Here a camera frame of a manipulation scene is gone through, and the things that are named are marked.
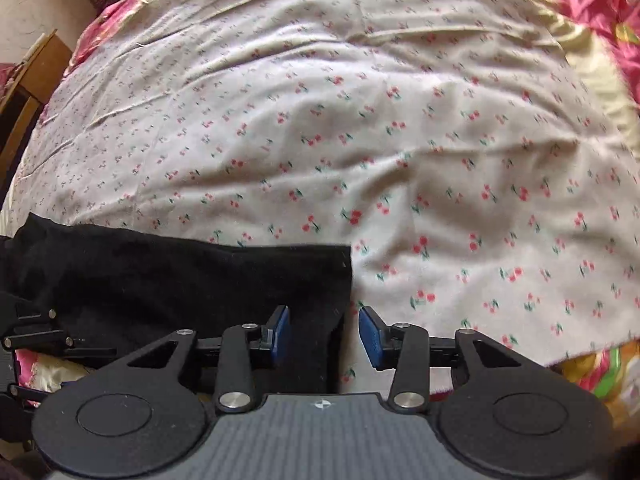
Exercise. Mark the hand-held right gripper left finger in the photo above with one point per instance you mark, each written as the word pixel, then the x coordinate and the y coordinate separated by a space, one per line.
pixel 280 332

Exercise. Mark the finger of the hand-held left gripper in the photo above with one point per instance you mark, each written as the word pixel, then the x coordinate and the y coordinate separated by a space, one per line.
pixel 17 400
pixel 37 342

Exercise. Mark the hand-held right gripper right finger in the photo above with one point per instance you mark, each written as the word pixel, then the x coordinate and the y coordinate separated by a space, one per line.
pixel 371 337

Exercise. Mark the black pants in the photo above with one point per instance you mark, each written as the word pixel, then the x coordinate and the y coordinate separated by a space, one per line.
pixel 175 280

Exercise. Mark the bed with cherry-print sheet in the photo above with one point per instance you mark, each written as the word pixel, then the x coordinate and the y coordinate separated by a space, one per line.
pixel 600 10
pixel 350 135

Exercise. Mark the wooden desk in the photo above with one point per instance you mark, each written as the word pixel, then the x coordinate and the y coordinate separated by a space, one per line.
pixel 50 55

